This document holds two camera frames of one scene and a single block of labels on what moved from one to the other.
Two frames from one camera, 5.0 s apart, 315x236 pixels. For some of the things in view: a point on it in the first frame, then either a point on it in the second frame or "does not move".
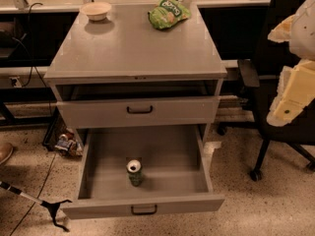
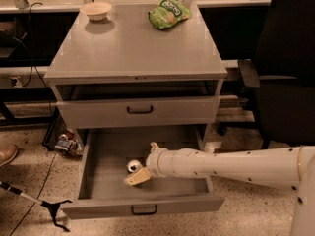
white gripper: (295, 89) to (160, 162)
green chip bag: (168, 12) does not move
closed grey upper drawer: (138, 112) does not move
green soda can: (134, 169) does not move
